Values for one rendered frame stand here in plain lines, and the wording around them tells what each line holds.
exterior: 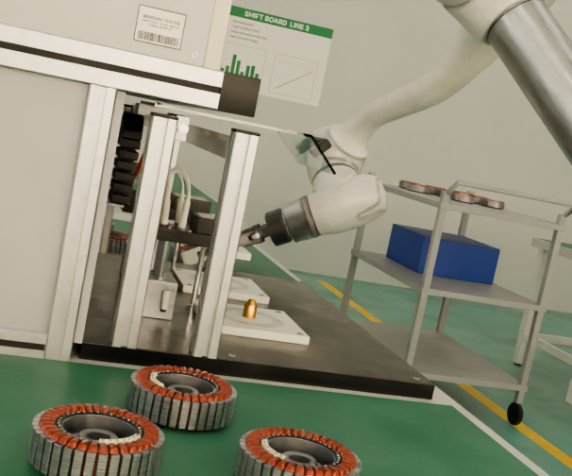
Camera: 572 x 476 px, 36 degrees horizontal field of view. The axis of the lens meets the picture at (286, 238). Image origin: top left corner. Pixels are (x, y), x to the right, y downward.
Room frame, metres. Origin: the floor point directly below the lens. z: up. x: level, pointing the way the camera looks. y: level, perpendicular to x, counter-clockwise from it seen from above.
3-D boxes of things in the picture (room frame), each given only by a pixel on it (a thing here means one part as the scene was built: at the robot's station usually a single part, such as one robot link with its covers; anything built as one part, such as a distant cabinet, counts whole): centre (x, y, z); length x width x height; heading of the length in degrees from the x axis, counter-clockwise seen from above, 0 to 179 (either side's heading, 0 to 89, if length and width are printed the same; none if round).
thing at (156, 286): (1.23, 0.17, 0.80); 0.08 x 0.05 x 0.06; 16
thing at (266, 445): (0.76, -0.05, 0.77); 0.11 x 0.11 x 0.04
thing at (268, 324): (1.27, 0.03, 0.78); 0.15 x 0.15 x 0.01; 16
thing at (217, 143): (1.36, 0.16, 1.03); 0.62 x 0.01 x 0.03; 16
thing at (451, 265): (4.06, -0.76, 0.51); 1.01 x 0.60 x 1.01; 16
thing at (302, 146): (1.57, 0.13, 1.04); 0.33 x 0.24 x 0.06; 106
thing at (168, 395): (0.88, 0.07, 0.77); 0.11 x 0.11 x 0.04
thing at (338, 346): (1.38, 0.08, 0.76); 0.64 x 0.47 x 0.02; 16
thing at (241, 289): (1.50, 0.10, 0.78); 0.15 x 0.15 x 0.01; 16
